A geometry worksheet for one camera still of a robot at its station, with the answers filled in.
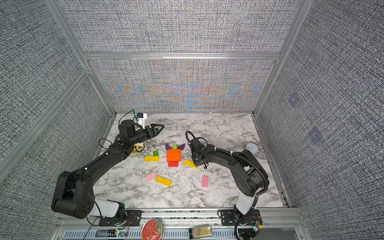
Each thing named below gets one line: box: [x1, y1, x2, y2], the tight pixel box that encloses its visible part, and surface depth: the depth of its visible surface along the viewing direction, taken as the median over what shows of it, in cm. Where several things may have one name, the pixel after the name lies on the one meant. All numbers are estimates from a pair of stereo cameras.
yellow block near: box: [155, 176, 172, 186], surface depth 87 cm
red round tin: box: [141, 218, 163, 240], surface depth 69 cm
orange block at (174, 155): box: [166, 151, 182, 160], surface depth 97 cm
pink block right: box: [202, 175, 209, 188], surface depth 87 cm
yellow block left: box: [144, 156, 160, 162], surface depth 96 cm
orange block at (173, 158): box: [166, 155, 182, 162], surface depth 97 cm
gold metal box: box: [192, 225, 213, 239], surface depth 69 cm
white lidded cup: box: [246, 142, 259, 154], surface depth 96 cm
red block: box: [168, 161, 179, 167], surface depth 94 cm
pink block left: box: [145, 172, 156, 182], surface depth 89 cm
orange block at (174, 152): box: [167, 149, 182, 156], surface depth 99 cm
